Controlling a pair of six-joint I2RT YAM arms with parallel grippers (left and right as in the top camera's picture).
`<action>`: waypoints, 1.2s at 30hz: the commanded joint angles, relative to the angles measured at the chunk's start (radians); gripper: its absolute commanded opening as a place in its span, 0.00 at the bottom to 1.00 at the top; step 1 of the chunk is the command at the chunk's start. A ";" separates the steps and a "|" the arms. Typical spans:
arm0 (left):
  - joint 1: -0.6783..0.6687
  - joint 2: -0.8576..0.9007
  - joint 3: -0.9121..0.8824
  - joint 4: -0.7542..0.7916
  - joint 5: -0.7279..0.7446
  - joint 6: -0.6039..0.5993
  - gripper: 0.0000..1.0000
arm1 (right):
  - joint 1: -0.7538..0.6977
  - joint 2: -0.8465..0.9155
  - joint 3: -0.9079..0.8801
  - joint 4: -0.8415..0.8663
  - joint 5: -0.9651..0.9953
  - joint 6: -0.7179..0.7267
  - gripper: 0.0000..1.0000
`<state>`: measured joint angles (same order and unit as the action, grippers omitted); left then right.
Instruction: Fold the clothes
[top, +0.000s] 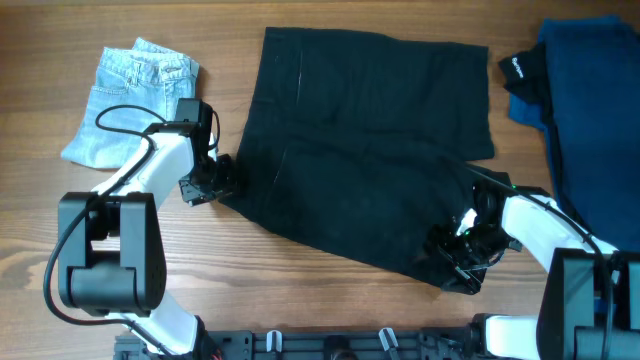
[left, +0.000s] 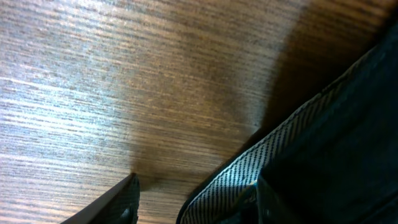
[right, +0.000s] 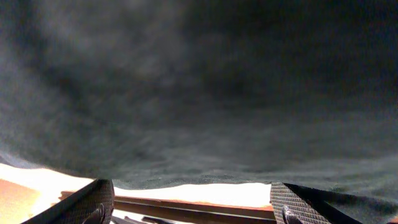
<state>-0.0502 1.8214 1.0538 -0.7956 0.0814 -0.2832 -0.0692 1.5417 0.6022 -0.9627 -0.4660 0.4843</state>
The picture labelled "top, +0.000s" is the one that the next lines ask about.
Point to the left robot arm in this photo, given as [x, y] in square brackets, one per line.
[109, 267]

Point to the blue garment pile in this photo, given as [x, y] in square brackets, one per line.
[591, 125]

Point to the white rail clip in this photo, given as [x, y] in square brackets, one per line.
[274, 342]
[389, 342]

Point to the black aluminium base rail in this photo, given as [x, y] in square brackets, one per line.
[340, 345]

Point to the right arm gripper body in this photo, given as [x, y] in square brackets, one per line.
[467, 254]

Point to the black shirt with white logo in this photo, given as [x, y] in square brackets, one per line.
[526, 75]

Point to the left white rail clip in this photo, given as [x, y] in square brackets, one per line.
[274, 342]

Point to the folded light blue jeans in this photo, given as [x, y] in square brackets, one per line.
[133, 88]

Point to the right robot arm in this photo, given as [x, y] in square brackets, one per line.
[590, 305]

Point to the black shorts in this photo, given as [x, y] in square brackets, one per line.
[356, 143]

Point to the right white rail clip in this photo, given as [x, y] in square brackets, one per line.
[389, 342]

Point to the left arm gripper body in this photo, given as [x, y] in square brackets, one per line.
[210, 180]

